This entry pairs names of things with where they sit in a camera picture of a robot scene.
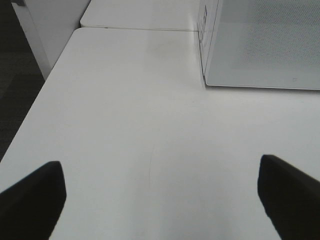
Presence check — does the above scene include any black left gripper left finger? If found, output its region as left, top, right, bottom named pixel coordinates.
left=0, top=161, right=67, bottom=240

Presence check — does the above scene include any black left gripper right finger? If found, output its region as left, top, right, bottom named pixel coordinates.
left=257, top=155, right=320, bottom=240

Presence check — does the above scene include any white microwave door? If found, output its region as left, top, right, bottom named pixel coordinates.
left=204, top=0, right=320, bottom=90

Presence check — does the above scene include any white microwave oven body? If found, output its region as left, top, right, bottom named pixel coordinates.
left=197, top=0, right=223, bottom=87

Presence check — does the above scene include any white adjacent table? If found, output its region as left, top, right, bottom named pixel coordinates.
left=80, top=0, right=200, bottom=32

